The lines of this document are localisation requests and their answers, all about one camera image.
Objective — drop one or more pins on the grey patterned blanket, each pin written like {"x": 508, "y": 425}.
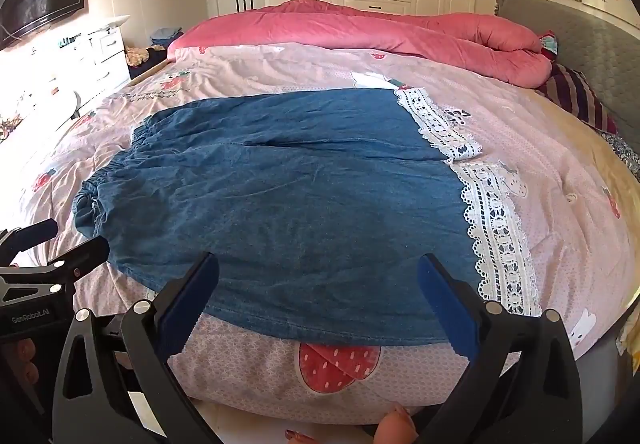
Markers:
{"x": 622, "y": 146}

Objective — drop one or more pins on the dark blue cloth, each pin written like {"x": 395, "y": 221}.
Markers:
{"x": 155, "y": 59}

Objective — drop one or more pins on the pink printed bedsheet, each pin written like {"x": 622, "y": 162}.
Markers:
{"x": 550, "y": 174}

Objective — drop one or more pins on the stack of folded blue clothes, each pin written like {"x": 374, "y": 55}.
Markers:
{"x": 165, "y": 36}

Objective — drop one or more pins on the person's left hand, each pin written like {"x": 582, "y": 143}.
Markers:
{"x": 22, "y": 356}

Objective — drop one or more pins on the floral cloth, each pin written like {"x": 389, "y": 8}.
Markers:
{"x": 136, "y": 56}

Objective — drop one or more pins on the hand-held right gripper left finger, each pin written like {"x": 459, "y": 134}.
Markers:
{"x": 192, "y": 304}

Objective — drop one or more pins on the grey padded headboard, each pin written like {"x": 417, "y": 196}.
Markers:
{"x": 590, "y": 49}

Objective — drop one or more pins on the pink comforter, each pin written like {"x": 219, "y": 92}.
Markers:
{"x": 350, "y": 24}

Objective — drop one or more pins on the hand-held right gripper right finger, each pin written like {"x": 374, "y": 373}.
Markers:
{"x": 445, "y": 309}

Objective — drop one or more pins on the striped pillow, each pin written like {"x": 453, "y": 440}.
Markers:
{"x": 575, "y": 94}

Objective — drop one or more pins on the white dresser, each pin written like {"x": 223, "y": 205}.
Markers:
{"x": 107, "y": 54}

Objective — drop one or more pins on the person's bare foot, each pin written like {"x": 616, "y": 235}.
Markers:
{"x": 395, "y": 426}
{"x": 298, "y": 436}

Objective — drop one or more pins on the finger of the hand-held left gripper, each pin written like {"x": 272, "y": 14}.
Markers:
{"x": 87, "y": 254}
{"x": 37, "y": 230}

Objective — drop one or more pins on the wooden bed frame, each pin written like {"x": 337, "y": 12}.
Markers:
{"x": 147, "y": 73}

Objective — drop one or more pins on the teal patterned cloth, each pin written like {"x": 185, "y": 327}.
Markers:
{"x": 548, "y": 44}

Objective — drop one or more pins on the blue denim garment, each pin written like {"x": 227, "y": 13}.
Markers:
{"x": 300, "y": 199}

